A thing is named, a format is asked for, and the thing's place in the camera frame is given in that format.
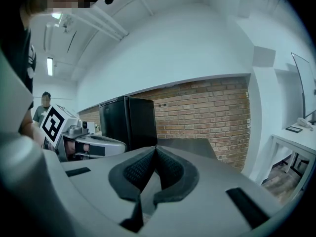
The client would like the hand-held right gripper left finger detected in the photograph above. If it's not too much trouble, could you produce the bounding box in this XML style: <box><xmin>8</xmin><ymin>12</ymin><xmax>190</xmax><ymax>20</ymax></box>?
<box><xmin>43</xmin><ymin>146</ymin><xmax>157</xmax><ymax>237</ymax></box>

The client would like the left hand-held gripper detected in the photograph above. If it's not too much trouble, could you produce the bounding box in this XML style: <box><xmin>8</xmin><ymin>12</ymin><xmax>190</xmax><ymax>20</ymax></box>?
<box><xmin>39</xmin><ymin>104</ymin><xmax>127</xmax><ymax>161</ymax></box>

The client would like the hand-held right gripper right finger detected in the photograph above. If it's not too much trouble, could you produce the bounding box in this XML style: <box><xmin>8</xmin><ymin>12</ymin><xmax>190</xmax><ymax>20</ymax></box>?
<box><xmin>145</xmin><ymin>146</ymin><xmax>282</xmax><ymax>237</ymax></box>

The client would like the person's left forearm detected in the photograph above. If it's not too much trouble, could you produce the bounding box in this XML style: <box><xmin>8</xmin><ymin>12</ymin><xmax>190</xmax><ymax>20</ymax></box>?
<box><xmin>21</xmin><ymin>106</ymin><xmax>47</xmax><ymax>149</ymax></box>

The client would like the person's left hand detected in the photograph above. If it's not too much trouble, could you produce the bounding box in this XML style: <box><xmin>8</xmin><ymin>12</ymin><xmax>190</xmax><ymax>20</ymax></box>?
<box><xmin>64</xmin><ymin>141</ymin><xmax>90</xmax><ymax>158</ymax></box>

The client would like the black mini fridge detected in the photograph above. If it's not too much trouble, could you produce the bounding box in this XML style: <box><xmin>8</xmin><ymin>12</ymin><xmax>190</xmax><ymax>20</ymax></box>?
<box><xmin>98</xmin><ymin>96</ymin><xmax>158</xmax><ymax>153</ymax></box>

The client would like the white table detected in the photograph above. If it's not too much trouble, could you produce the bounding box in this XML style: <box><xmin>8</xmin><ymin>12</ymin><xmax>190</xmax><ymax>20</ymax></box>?
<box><xmin>261</xmin><ymin>123</ymin><xmax>316</xmax><ymax>205</ymax></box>

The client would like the white telephone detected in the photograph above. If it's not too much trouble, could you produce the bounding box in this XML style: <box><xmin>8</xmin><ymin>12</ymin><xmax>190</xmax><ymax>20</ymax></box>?
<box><xmin>296</xmin><ymin>117</ymin><xmax>314</xmax><ymax>128</ymax></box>

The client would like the white ceiling pipe bundle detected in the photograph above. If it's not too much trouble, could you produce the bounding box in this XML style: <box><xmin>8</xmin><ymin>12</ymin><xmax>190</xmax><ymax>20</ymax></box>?
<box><xmin>71</xmin><ymin>7</ymin><xmax>129</xmax><ymax>41</ymax></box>

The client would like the person's black shirt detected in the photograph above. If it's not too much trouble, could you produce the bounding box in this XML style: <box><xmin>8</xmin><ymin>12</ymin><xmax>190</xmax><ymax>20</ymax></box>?
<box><xmin>3</xmin><ymin>25</ymin><xmax>38</xmax><ymax>110</ymax></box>

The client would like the whiteboard on black stand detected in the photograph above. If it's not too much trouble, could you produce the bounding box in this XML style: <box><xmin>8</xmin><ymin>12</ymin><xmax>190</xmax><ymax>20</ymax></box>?
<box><xmin>290</xmin><ymin>52</ymin><xmax>316</xmax><ymax>124</ymax></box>

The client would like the black metal frame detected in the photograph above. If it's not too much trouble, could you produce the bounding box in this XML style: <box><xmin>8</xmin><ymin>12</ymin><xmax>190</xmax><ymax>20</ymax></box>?
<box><xmin>283</xmin><ymin>152</ymin><xmax>311</xmax><ymax>175</ymax></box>

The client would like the black picture frame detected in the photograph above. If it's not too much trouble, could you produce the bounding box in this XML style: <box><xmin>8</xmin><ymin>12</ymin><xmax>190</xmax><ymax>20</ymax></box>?
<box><xmin>285</xmin><ymin>125</ymin><xmax>303</xmax><ymax>134</ymax></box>

